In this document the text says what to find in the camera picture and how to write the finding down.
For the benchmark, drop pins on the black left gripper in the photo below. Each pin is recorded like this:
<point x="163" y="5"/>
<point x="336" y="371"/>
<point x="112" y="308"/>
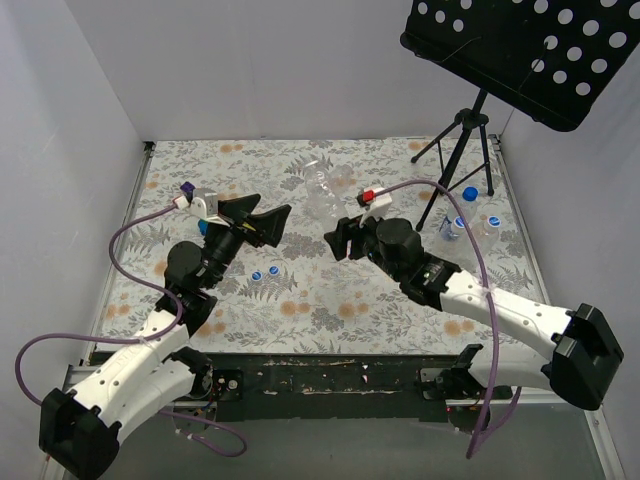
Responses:
<point x="242" y="228"/>

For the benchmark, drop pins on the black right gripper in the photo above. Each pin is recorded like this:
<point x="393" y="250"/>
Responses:
<point x="356" y="240"/>

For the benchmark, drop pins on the clear bottle blue label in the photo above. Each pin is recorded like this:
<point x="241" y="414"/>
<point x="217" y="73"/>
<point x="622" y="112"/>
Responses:
<point x="468" y="203"/>

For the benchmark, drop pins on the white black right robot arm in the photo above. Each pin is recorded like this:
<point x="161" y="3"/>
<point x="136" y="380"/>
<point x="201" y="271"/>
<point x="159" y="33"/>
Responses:
<point x="576" y="354"/>

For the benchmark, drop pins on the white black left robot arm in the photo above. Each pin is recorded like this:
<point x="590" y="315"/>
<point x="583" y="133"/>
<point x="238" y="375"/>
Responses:
<point x="83" y="428"/>

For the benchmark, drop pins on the toy block car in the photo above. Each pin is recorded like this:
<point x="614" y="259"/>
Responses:
<point x="188" y="189"/>

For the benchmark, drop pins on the black music stand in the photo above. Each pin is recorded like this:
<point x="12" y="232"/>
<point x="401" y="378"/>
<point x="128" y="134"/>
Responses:
<point x="550" y="60"/>

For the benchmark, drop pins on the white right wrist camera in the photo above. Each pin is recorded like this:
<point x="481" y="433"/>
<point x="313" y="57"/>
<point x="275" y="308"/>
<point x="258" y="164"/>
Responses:
<point x="375" y="204"/>

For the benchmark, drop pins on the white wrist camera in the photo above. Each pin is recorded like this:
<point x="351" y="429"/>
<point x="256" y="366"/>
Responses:
<point x="375" y="204"/>
<point x="204" y="205"/>

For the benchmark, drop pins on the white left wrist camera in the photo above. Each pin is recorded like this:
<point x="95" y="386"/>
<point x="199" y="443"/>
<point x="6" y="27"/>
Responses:
<point x="204" y="205"/>

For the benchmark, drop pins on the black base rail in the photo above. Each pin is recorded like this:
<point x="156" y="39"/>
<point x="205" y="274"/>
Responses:
<point x="246" y="387"/>

